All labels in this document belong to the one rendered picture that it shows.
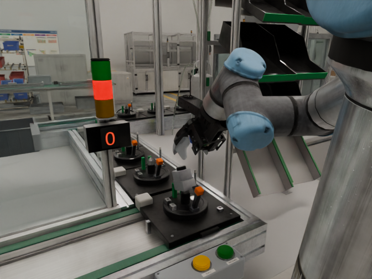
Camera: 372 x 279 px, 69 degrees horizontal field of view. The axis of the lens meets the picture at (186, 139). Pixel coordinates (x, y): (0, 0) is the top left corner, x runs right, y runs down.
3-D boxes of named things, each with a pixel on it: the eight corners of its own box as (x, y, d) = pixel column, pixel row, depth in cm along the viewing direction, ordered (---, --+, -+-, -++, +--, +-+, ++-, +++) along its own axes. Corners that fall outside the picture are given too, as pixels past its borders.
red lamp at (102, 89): (115, 98, 74) (114, 80, 73) (96, 100, 72) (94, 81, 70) (110, 96, 78) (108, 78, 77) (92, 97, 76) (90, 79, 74)
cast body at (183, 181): (196, 187, 81) (192, 164, 81) (184, 191, 79) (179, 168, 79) (183, 185, 89) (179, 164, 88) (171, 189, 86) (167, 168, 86)
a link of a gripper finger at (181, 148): (172, 169, 74) (191, 150, 69) (164, 150, 77) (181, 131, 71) (181, 168, 76) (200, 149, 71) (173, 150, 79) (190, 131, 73)
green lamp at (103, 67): (114, 79, 73) (112, 61, 71) (94, 81, 70) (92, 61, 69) (108, 78, 77) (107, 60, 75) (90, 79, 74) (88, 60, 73)
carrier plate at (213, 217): (240, 221, 82) (241, 215, 81) (169, 249, 70) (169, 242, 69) (196, 188, 101) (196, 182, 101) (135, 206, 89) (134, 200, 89)
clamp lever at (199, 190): (199, 208, 80) (204, 190, 75) (193, 210, 79) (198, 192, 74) (192, 199, 82) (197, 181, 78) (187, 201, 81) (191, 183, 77)
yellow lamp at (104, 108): (117, 117, 76) (115, 99, 74) (98, 119, 73) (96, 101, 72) (111, 113, 80) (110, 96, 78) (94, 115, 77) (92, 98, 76)
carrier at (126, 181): (194, 186, 102) (194, 155, 99) (133, 204, 91) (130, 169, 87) (165, 165, 122) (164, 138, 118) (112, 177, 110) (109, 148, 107)
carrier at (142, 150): (164, 164, 122) (164, 138, 119) (111, 176, 111) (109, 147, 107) (143, 149, 142) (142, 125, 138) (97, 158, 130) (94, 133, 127)
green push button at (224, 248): (236, 258, 67) (237, 251, 66) (223, 264, 65) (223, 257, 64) (226, 248, 70) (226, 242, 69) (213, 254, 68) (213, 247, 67)
